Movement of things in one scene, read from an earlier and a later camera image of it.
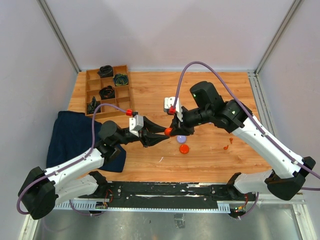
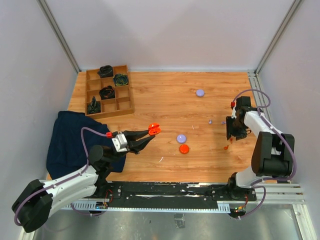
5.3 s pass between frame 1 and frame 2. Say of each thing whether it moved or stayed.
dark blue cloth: stayed
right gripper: moved
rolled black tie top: stayed
